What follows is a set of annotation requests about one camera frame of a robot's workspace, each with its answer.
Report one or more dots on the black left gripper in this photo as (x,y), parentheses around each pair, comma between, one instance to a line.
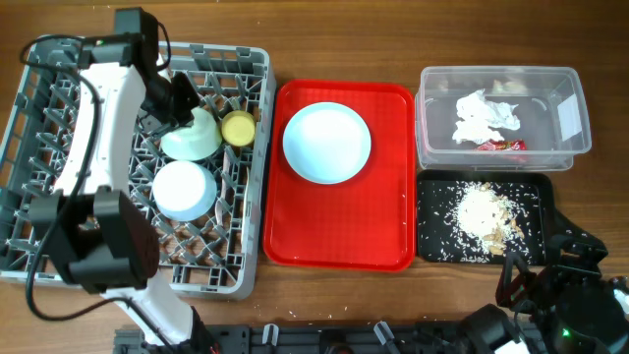
(193,99)

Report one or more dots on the green bowl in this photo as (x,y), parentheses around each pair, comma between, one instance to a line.
(195,141)

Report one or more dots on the yellow plastic cup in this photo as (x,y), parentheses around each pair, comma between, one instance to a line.
(238,128)

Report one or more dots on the light blue bowl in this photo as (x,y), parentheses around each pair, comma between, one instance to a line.
(184,190)

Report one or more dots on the white plastic fork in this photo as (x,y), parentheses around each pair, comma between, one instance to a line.
(219,209)

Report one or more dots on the light blue plate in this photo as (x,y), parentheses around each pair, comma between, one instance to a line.
(327,143)

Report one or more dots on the white napkin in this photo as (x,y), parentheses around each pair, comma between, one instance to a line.
(480,119)

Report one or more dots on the red candy wrapper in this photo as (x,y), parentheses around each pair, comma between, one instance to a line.
(503,145)

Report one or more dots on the rice food waste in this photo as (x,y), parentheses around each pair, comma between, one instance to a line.
(481,216)

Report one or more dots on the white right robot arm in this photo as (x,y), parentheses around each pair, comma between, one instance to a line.
(567,307)

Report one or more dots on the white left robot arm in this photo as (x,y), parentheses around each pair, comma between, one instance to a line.
(89,227)

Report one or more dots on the grey dishwasher rack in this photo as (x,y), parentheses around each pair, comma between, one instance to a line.
(199,257)

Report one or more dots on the black waste tray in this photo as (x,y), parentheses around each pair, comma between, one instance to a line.
(432,196)

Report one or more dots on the red plastic tray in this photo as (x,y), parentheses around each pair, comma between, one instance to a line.
(367,222)

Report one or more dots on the clear plastic bin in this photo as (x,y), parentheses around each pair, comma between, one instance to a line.
(551,106)

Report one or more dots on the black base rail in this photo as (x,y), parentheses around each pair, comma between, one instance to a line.
(425,338)

